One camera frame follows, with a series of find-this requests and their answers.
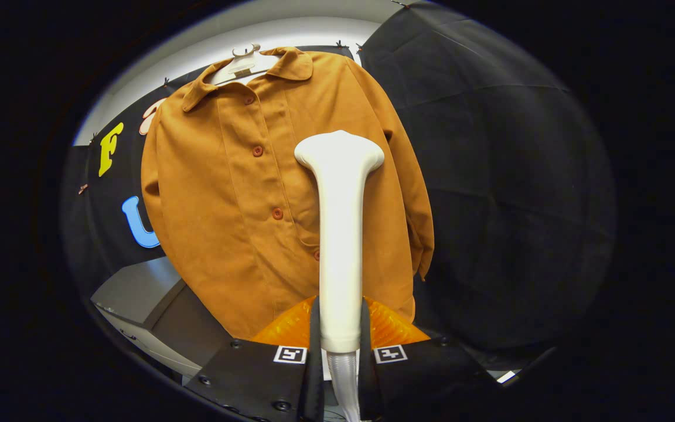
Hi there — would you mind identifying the black backdrop cloth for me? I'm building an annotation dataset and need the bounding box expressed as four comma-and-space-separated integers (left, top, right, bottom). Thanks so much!
61, 144, 101, 305
358, 0, 618, 370
77, 44, 362, 294

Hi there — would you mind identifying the clear ribbed steamer hose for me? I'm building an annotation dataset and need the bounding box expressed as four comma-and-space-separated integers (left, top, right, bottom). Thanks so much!
326, 350, 360, 422

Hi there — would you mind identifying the white garment steamer head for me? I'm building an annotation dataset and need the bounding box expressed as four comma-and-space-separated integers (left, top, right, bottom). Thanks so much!
294, 130, 385, 353

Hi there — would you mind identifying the orange button-up shirt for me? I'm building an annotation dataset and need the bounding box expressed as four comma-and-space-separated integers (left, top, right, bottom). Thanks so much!
141, 47, 435, 341

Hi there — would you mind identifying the white clothes hanger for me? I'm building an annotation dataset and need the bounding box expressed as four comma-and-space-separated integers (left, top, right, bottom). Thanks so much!
206, 43, 282, 86

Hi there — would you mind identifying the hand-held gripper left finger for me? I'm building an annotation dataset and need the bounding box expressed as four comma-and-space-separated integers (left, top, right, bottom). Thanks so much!
184, 296, 326, 422

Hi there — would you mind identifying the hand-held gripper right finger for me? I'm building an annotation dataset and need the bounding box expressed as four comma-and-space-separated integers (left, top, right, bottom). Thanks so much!
359, 297, 502, 422

